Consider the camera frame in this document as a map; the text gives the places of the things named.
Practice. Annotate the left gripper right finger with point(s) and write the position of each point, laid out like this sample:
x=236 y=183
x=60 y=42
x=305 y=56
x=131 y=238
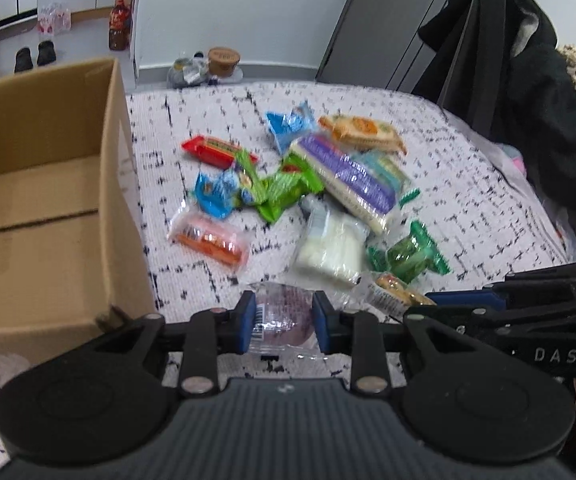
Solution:
x=356 y=335

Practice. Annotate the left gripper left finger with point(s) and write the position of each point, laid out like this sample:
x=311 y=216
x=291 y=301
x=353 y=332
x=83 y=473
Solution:
x=208 y=335

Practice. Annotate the gold snack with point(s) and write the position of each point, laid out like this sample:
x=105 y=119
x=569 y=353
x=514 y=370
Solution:
x=388 y=294

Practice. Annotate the clear purple snack packet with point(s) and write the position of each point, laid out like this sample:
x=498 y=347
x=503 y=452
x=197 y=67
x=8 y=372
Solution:
x=284 y=324

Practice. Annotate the pink orange snack packet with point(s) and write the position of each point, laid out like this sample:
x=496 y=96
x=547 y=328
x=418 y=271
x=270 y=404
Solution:
x=208 y=236

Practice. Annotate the dark green snack packet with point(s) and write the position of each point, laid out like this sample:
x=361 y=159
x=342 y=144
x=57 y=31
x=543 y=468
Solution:
x=410 y=256

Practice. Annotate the white cake snack pack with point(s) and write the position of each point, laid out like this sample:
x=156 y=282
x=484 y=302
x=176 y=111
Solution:
x=330 y=244

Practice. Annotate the small blue snack packet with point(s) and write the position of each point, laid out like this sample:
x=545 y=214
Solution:
x=218 y=196

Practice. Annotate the bright green snack packet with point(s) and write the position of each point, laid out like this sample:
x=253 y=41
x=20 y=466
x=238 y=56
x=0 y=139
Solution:
x=273 y=194

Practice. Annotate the purple long snack pack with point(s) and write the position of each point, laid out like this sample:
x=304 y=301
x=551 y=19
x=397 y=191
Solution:
x=373 y=202

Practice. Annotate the teal biscuit pack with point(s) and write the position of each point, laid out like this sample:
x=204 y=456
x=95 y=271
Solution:
x=387 y=171

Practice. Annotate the red candy bar wrapper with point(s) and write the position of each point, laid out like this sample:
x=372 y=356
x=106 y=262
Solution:
x=212 y=151

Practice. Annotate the brown cardboard box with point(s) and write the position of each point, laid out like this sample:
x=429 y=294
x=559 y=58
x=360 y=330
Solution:
x=71 y=253

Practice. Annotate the orange rice cracker pack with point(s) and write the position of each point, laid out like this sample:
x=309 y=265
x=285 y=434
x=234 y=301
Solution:
x=363 y=133

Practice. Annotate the light blue snack packet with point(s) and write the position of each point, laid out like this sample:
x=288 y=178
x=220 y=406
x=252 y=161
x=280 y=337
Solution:
x=285 y=128

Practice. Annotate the white patterned bed blanket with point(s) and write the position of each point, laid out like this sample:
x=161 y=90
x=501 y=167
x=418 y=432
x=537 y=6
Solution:
x=476 y=204

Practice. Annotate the black hanging coat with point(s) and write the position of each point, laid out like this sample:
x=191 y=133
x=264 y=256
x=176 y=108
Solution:
x=513 y=65

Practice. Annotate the brown lidded paper bucket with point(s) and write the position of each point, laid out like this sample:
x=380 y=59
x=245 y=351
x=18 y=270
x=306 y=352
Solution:
x=222 y=61

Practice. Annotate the right black slipper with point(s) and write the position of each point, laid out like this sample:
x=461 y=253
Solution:
x=46 y=53

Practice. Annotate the black slipper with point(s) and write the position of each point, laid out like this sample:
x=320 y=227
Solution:
x=46 y=53
x=23 y=60

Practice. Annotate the red oil bottle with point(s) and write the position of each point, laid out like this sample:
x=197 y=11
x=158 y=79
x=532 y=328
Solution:
x=120 y=22

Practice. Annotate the left black slipper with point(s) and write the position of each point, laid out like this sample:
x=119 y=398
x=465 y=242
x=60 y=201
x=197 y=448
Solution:
x=23 y=60

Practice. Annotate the pink plastic bag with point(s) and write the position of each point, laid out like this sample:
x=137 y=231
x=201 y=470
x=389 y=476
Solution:
x=53 y=19

